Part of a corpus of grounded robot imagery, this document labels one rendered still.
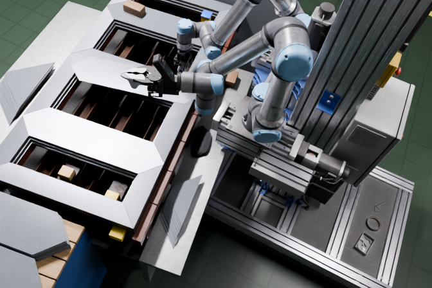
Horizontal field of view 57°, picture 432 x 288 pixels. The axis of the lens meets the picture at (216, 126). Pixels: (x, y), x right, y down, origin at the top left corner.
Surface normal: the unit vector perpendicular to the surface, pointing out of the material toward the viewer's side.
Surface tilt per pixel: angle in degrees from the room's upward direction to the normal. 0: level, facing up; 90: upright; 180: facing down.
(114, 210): 0
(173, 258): 0
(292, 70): 82
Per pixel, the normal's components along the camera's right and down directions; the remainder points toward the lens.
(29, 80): 0.11, -0.55
